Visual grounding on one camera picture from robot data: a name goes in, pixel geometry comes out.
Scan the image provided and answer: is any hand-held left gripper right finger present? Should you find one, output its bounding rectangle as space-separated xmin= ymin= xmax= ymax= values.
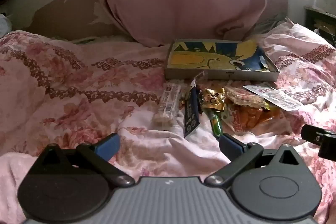
xmin=204 ymin=133 xmax=305 ymax=186

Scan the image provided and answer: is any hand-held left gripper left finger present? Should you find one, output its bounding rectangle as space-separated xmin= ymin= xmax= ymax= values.
xmin=37 ymin=133 xmax=135 ymax=186

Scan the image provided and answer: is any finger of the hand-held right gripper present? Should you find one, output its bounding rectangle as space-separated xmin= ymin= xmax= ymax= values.
xmin=301 ymin=124 xmax=336 ymax=162

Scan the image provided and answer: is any green stick snack packet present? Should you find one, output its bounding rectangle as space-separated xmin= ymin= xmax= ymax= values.
xmin=206 ymin=107 xmax=224 ymax=139

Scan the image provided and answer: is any clear packet of orange snacks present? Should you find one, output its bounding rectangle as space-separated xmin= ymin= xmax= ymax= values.
xmin=223 ymin=103 xmax=289 ymax=134

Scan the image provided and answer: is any gold candy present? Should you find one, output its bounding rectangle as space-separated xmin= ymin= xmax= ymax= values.
xmin=201 ymin=87 xmax=226 ymax=111

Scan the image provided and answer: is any dark blue snack packet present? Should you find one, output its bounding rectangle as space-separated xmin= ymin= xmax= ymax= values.
xmin=183 ymin=77 xmax=204 ymax=139

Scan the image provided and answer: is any white snack pouch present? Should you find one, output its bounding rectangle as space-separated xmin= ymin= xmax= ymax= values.
xmin=243 ymin=84 xmax=302 ymax=111

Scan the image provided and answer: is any clear white snack bar packet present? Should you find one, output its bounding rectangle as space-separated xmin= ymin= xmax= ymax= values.
xmin=153 ymin=84 xmax=182 ymax=128

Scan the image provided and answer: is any yellow and blue printed box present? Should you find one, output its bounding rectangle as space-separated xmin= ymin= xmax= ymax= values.
xmin=165 ymin=39 xmax=280 ymax=82

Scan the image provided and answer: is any pink floral blanket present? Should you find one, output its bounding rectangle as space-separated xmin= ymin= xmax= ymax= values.
xmin=0 ymin=18 xmax=336 ymax=224

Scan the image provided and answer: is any plain pink fleece blanket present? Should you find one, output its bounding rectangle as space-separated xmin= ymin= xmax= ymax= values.
xmin=0 ymin=152 xmax=40 ymax=224

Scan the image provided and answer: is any dark wooden furniture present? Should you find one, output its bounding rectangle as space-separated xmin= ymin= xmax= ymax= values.
xmin=304 ymin=6 xmax=336 ymax=39

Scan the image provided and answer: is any grey cloth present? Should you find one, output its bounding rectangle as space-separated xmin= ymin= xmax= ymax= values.
xmin=253 ymin=18 xmax=287 ymax=36

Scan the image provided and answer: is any white cloth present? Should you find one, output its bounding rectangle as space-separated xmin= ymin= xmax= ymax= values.
xmin=0 ymin=14 xmax=12 ymax=37

